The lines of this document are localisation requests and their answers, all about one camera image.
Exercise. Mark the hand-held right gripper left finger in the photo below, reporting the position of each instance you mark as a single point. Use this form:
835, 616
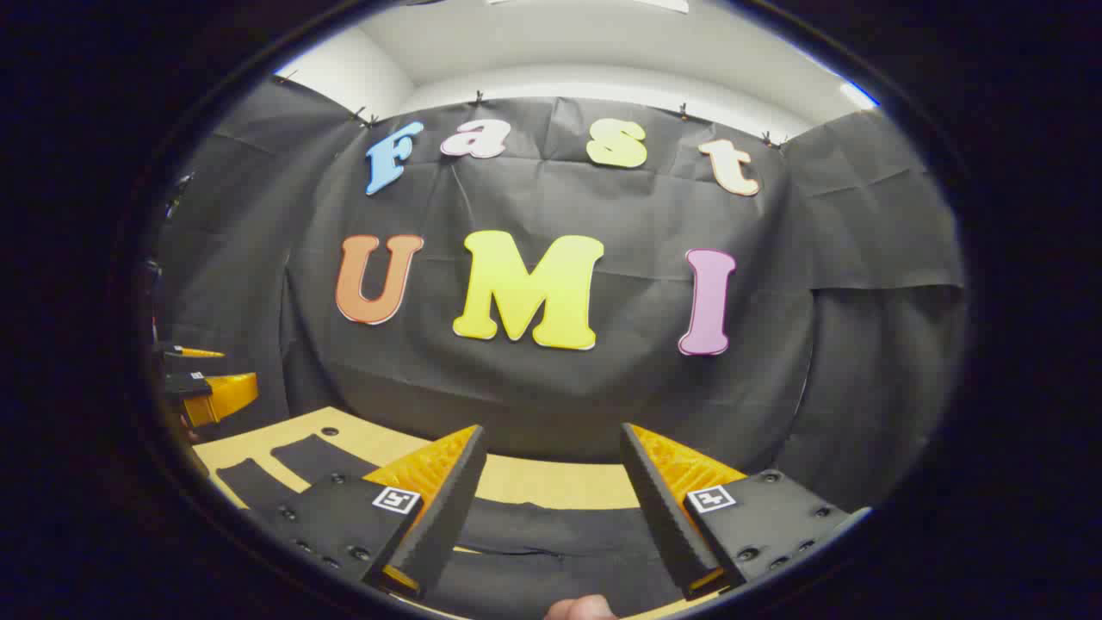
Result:
443, 525

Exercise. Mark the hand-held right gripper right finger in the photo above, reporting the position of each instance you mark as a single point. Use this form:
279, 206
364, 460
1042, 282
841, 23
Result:
667, 525

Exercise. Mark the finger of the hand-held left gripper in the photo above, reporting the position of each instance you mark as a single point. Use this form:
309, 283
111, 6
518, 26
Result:
215, 396
194, 352

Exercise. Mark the black jeans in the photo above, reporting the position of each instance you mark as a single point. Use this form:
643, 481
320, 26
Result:
560, 560

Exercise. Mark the black backdrop cloth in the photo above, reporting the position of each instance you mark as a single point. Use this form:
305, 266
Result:
603, 387

